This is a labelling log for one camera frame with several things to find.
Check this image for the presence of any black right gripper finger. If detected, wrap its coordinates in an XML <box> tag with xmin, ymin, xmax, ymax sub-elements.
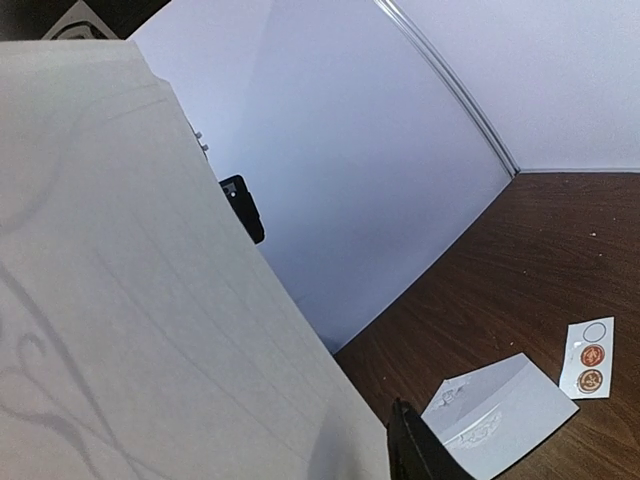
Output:
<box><xmin>387</xmin><ymin>398</ymin><xmax>472</xmax><ymax>480</ymax></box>

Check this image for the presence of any grey envelope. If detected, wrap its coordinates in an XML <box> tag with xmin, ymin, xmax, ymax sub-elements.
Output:
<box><xmin>422</xmin><ymin>353</ymin><xmax>579</xmax><ymax>479</ymax></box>

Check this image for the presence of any brown seal sticker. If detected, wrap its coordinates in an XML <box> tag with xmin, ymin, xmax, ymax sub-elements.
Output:
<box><xmin>576</xmin><ymin>369</ymin><xmax>604</xmax><ymax>394</ymax></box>

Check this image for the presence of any red seal sticker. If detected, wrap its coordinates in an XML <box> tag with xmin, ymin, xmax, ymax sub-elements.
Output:
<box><xmin>580</xmin><ymin>344</ymin><xmax>606</xmax><ymax>368</ymax></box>

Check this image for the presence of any white sticker sheet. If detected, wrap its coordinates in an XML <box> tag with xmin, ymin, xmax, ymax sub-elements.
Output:
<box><xmin>559</xmin><ymin>316</ymin><xmax>615</xmax><ymax>400</ymax></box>

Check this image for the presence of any left aluminium frame post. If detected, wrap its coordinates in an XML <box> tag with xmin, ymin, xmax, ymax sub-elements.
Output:
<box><xmin>375</xmin><ymin>0</ymin><xmax>520</xmax><ymax>179</ymax></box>

